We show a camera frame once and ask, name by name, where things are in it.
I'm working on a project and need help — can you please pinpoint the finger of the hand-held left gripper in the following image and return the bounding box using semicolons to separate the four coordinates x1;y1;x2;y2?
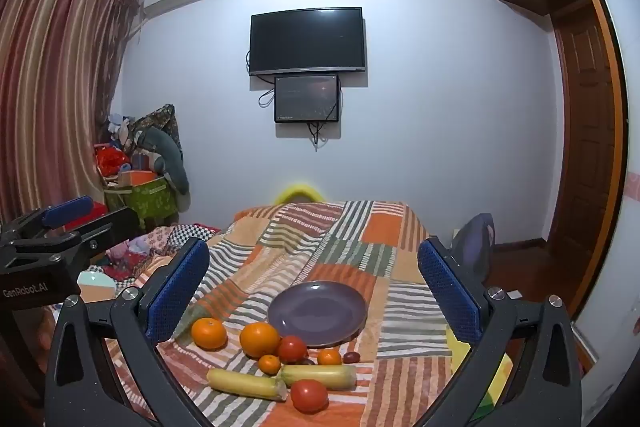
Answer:
0;195;94;248
47;206;141;260

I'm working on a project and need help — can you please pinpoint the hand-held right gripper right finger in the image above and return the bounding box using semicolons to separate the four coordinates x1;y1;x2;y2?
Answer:
417;236;586;427

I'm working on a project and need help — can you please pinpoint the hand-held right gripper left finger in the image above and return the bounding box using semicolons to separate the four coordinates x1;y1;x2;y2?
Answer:
45;237;221;427

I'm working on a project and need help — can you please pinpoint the medium orange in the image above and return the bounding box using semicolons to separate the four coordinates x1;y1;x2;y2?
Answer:
191;318;227;351

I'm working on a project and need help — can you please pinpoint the large orange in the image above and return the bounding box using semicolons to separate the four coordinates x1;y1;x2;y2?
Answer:
239;322;281;360

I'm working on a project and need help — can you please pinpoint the yellow corn cob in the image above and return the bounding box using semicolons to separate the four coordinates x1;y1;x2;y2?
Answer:
207;368;289;402
279;364;358;390

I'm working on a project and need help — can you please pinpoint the purple plate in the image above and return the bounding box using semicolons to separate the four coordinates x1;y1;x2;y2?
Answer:
267;281;368;349

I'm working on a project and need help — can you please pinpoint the red flat box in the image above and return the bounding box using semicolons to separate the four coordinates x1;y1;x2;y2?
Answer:
65;202;108;230

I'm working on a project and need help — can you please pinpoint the orange box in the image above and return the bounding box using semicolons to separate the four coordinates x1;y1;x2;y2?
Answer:
117;169;158;188

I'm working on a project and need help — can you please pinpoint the purple backpack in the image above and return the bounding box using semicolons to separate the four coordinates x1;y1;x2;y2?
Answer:
450;213;496;284

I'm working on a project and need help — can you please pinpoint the red plastic bag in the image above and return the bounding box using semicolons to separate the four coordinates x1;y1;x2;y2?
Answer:
95;146;128;178

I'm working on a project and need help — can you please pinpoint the light teal box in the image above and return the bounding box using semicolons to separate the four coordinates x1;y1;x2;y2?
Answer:
77;272;118;304

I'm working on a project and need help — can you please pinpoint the checkered cloth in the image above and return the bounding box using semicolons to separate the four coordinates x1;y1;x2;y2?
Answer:
167;223;221;244

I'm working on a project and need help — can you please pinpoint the yellow fleece blanket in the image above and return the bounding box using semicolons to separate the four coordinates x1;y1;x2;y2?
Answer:
446;326;512;414

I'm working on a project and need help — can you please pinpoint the striped patchwork blanket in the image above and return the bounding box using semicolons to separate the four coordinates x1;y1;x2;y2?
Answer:
100;201;481;427

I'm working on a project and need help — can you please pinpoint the dark patterned cushion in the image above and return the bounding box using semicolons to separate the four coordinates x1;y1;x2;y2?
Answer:
131;104;183;158

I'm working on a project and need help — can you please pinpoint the striped red curtain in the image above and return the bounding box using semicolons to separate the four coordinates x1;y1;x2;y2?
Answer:
0;0;142;224

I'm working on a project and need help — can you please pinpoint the red tomato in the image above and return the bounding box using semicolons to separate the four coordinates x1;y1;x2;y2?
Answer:
290;379;329;414
278;335;308;364

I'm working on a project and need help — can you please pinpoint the yellow round object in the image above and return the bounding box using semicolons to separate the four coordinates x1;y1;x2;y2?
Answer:
276;184;328;204

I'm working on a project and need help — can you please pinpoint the brown wooden door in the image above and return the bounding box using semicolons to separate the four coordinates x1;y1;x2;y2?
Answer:
547;4;629;308

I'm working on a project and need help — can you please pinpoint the black monitor cable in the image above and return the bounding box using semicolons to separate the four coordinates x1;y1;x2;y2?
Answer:
306;102;342;152

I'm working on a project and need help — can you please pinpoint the small black wall monitor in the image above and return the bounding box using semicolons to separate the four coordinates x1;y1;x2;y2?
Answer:
273;74;342;124

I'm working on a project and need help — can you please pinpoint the wall-mounted black television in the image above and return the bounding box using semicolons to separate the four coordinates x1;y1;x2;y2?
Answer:
249;7;367;76

